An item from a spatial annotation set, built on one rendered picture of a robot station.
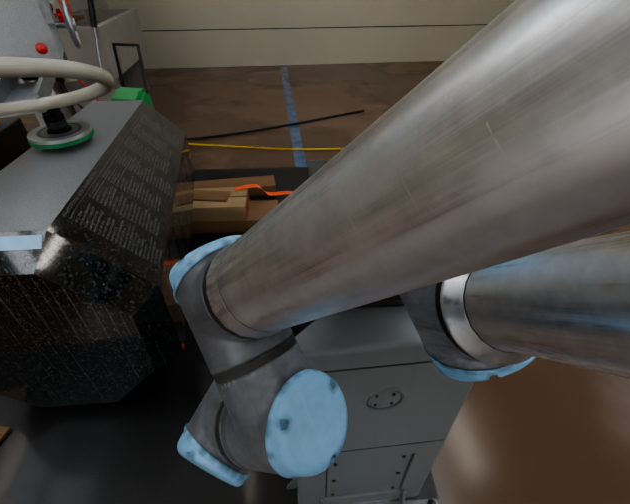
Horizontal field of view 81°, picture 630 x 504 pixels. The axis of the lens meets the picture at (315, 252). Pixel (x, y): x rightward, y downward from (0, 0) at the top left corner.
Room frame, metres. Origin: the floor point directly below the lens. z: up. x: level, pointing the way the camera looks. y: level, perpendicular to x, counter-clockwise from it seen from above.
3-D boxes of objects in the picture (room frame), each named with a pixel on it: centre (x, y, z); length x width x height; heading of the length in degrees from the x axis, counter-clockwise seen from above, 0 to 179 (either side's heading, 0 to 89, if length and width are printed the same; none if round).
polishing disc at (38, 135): (1.36, 0.96, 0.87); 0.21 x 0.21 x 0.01
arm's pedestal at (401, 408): (0.61, -0.13, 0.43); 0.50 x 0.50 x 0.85; 6
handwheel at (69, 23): (1.52, 0.90, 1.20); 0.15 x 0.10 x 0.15; 26
